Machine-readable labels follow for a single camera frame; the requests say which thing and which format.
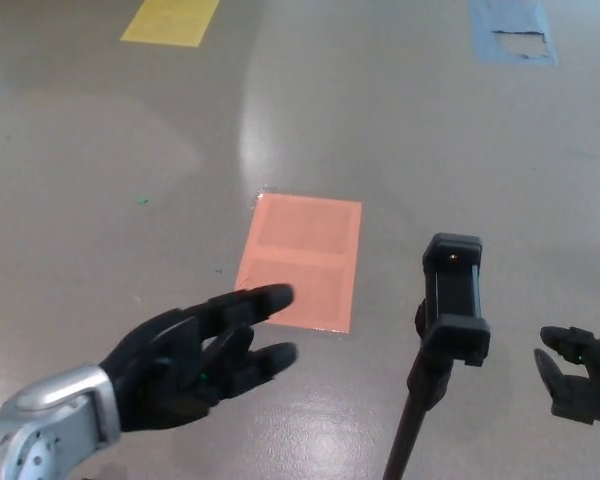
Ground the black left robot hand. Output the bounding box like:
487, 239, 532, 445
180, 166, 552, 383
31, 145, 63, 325
99, 283, 300, 434

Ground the torn blue paper sheet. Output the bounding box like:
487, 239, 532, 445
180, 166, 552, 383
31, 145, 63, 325
468, 0, 559, 68

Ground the orange paper sheet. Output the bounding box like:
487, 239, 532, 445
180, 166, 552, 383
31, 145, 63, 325
233, 193, 364, 335

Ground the black phone stand tripod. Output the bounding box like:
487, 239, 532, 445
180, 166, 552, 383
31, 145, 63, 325
382, 232, 492, 480

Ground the yellow paper sheet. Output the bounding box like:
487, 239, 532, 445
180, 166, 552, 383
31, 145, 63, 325
120, 0, 222, 49

